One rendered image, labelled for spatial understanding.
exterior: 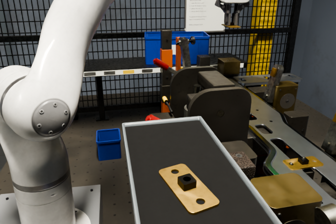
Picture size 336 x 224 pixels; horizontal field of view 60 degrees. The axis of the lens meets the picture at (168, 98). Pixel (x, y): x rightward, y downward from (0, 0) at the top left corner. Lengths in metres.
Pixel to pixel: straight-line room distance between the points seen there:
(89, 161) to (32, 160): 0.63
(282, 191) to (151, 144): 0.22
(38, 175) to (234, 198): 0.43
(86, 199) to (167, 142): 0.53
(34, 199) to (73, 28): 0.36
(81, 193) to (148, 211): 0.64
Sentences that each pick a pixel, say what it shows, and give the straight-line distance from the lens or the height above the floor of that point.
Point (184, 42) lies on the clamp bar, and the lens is 0.99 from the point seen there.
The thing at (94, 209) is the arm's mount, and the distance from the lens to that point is 0.90.
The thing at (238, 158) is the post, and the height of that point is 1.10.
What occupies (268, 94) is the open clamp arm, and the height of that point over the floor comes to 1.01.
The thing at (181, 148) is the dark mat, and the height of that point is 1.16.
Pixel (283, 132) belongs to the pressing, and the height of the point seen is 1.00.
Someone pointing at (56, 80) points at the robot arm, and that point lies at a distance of 0.57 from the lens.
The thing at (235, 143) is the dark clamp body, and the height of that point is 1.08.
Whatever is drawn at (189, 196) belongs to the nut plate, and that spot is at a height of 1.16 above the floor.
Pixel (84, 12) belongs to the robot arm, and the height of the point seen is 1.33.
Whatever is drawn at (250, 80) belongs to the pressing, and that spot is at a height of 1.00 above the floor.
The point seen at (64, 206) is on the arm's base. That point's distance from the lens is 0.74.
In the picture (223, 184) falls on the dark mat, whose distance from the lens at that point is 0.37.
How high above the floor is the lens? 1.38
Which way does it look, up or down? 21 degrees down
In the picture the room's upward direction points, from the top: straight up
